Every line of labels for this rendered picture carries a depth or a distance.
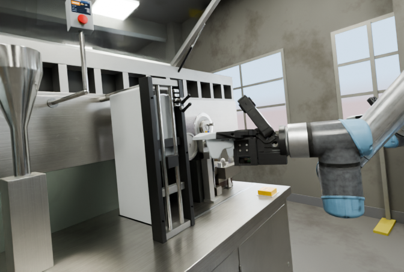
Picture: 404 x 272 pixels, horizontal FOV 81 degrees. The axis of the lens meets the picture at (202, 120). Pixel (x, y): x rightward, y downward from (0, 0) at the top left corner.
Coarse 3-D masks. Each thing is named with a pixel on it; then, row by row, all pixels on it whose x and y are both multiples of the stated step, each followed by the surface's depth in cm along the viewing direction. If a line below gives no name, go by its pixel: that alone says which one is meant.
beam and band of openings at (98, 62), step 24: (48, 48) 96; (72, 48) 104; (48, 72) 102; (72, 72) 110; (96, 72) 111; (120, 72) 123; (144, 72) 133; (168, 72) 148; (192, 72) 166; (96, 96) 110; (192, 96) 173; (216, 96) 197
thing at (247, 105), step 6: (246, 96) 55; (240, 102) 56; (246, 102) 55; (252, 102) 55; (240, 108) 57; (246, 108) 55; (252, 108) 54; (252, 114) 54; (258, 114) 53; (252, 120) 54; (258, 120) 53; (264, 120) 53; (258, 126) 53; (264, 126) 52; (270, 126) 52; (264, 132) 52; (270, 132) 52
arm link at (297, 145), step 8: (288, 128) 50; (296, 128) 49; (304, 128) 49; (288, 136) 49; (296, 136) 48; (304, 136) 48; (288, 144) 49; (296, 144) 48; (304, 144) 48; (288, 152) 50; (296, 152) 49; (304, 152) 49
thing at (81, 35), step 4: (80, 32) 77; (80, 36) 77; (80, 40) 77; (80, 44) 77; (84, 44) 77; (80, 48) 77; (84, 48) 77; (80, 52) 77; (84, 52) 77; (84, 56) 77; (84, 60) 77; (84, 64) 77; (84, 68) 77; (84, 72) 77; (84, 76) 77; (84, 80) 76; (84, 84) 76; (84, 88) 76
